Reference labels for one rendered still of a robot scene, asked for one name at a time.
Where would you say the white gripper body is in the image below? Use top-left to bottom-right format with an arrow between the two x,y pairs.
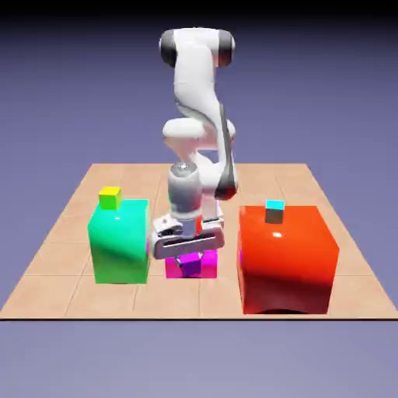
151,225 -> 225,260

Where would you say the small cyan cube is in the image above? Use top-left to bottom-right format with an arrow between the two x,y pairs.
264,199 -> 286,225

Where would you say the large magenta box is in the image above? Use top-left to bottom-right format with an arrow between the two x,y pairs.
165,248 -> 218,280

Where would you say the small yellow cube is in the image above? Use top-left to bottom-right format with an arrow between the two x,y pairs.
98,186 -> 123,211

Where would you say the small purple cube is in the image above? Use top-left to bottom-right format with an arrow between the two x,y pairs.
179,257 -> 202,279

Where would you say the large green box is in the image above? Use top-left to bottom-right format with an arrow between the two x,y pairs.
87,198 -> 151,285

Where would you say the large orange box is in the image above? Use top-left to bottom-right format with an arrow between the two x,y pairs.
237,204 -> 340,316

